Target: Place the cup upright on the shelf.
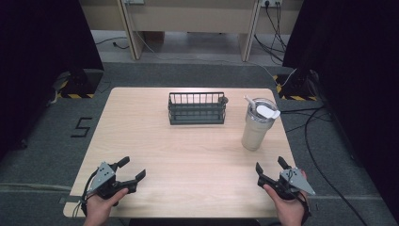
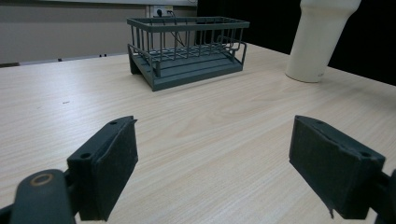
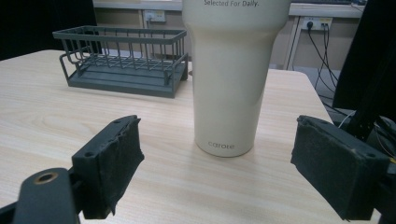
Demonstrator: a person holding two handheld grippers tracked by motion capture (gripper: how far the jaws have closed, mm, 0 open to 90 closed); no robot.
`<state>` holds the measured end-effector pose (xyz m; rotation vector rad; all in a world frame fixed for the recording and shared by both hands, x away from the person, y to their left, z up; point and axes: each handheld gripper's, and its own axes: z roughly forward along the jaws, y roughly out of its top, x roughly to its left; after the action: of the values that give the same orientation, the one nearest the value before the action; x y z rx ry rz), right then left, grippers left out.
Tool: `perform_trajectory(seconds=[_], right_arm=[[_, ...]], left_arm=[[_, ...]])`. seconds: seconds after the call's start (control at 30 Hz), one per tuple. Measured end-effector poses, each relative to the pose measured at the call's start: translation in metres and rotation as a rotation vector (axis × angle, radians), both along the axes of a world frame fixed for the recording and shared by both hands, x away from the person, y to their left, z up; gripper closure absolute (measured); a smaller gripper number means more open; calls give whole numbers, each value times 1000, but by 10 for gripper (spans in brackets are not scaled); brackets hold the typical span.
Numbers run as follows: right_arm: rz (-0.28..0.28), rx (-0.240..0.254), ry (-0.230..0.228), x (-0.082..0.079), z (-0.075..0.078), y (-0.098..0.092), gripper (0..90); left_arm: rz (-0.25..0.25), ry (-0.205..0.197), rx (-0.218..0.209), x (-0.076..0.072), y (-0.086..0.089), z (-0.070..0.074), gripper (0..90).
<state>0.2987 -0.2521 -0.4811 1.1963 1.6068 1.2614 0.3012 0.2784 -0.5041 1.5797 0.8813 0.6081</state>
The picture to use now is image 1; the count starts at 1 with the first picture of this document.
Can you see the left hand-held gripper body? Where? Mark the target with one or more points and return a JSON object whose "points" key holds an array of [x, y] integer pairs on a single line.
{"points": [[105, 180]]}

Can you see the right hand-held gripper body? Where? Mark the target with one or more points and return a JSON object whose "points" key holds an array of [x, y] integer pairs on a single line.
{"points": [[291, 183]]}

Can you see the person's right hand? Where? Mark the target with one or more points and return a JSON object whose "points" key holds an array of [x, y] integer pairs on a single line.
{"points": [[287, 208]]}

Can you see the person's left hand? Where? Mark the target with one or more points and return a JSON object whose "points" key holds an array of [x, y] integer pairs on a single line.
{"points": [[100, 207]]}

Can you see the beige tumbler with clear lid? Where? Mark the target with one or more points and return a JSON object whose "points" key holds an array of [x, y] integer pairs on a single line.
{"points": [[257, 125]]}

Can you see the white straw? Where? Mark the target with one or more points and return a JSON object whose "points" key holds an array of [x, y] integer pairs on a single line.
{"points": [[250, 101]]}

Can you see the person's dark clothing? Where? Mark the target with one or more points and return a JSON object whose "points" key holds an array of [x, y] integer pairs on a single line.
{"points": [[194, 222]]}

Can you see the black stand base striped tape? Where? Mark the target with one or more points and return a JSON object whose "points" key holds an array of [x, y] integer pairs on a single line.
{"points": [[298, 86], [80, 83]]}

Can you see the black curtain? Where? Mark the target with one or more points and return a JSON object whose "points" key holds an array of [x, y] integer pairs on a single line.
{"points": [[40, 62], [354, 78]]}

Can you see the beige desk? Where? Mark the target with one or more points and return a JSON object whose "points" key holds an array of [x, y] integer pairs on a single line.
{"points": [[188, 15]]}

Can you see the white wall socket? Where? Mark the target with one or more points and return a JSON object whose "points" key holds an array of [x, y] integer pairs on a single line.
{"points": [[271, 2]]}

